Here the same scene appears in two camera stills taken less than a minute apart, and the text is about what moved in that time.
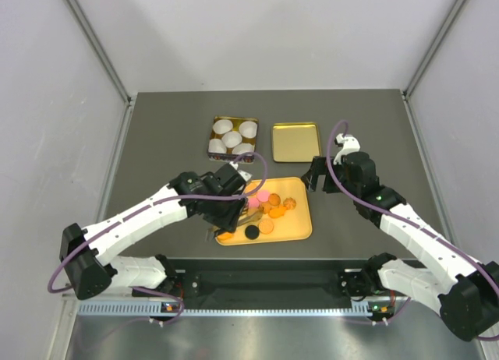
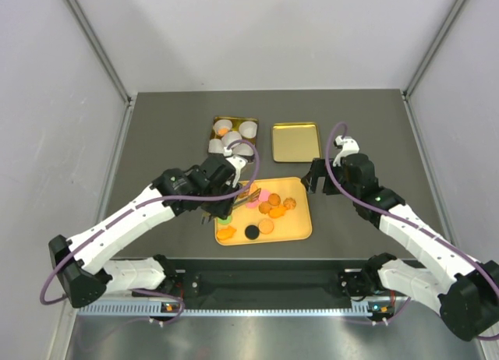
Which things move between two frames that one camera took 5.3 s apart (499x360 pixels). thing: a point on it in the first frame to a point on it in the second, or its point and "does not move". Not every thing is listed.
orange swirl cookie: x=289 y=202 does not move
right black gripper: x=320 y=167 does not move
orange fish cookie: x=277 y=212 does not move
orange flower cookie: x=252 y=210 to x=223 y=131
